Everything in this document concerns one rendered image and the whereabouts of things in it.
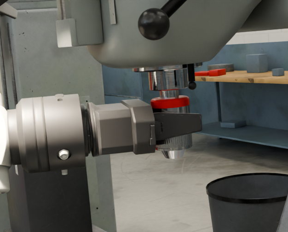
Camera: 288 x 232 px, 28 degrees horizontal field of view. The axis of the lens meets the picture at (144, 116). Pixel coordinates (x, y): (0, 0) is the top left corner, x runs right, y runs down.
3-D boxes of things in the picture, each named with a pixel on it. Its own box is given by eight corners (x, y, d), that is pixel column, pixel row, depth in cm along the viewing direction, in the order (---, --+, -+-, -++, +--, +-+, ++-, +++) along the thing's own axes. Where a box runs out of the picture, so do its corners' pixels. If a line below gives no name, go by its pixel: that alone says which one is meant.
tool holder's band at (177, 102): (146, 109, 69) (146, 101, 68) (156, 104, 73) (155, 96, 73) (185, 107, 67) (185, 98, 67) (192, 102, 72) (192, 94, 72)
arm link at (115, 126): (153, 90, 63) (43, 100, 61) (159, 176, 64) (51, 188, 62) (135, 83, 76) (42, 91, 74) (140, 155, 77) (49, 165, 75)
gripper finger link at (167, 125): (201, 135, 69) (150, 140, 68) (199, 108, 68) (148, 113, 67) (204, 136, 67) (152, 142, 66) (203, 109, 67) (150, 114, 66)
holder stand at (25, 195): (32, 261, 107) (20, 155, 104) (10, 229, 127) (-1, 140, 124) (95, 247, 111) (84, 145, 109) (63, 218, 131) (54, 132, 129)
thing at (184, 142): (150, 151, 69) (146, 109, 69) (159, 144, 74) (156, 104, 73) (188, 150, 68) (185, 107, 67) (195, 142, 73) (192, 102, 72)
